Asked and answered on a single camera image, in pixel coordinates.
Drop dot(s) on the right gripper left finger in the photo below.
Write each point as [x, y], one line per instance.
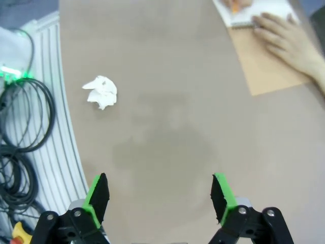
[97, 198]

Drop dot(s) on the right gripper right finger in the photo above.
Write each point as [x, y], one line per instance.
[223, 198]

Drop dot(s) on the spiral notebook with brown cover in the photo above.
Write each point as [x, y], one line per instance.
[266, 73]

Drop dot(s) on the yellow pencil with pink eraser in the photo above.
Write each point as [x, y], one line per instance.
[235, 8]

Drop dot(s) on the person's left forearm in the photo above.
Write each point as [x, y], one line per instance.
[320, 76]

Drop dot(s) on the person's left hand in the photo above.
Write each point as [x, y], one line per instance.
[287, 40]

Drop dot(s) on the person's right hand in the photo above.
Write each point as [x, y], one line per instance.
[243, 2]

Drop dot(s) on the yellow red emergency stop button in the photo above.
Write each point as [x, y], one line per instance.
[20, 231]

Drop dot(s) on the crumpled white paper ball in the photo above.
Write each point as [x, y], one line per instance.
[104, 89]

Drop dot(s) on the grey aluminium frame rails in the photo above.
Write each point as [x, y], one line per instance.
[58, 127]

